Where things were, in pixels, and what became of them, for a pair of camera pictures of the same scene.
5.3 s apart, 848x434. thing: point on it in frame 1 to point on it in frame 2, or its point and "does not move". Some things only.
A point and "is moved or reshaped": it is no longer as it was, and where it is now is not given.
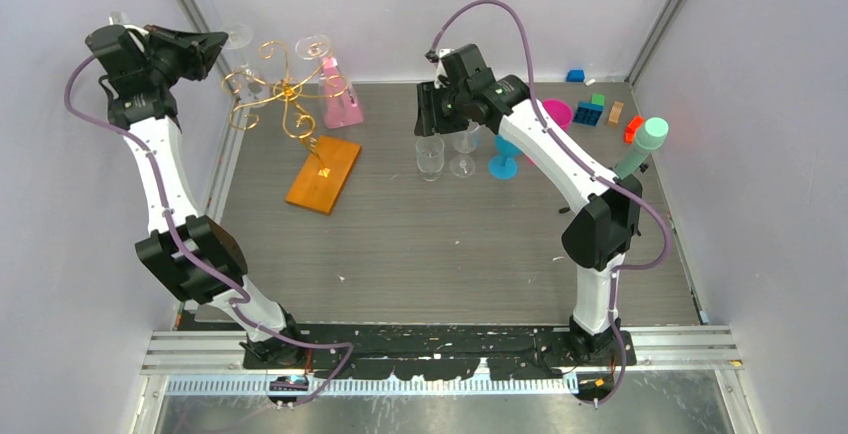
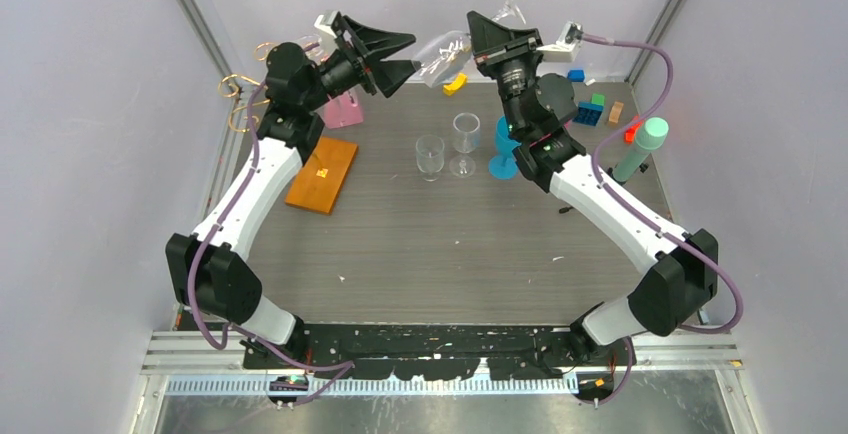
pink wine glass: (560, 112) is moved or reshaped
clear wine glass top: (312, 47) does not move
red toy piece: (629, 132) does not move
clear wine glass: (252, 86) to (447, 55)
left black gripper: (200, 51) to (368, 45)
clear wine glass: (463, 165) does not move
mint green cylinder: (647, 139) does not move
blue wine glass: (503, 164) does not move
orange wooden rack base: (322, 175) does not move
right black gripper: (427, 118) to (495, 46)
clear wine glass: (430, 156) does not move
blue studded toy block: (588, 113) does not move
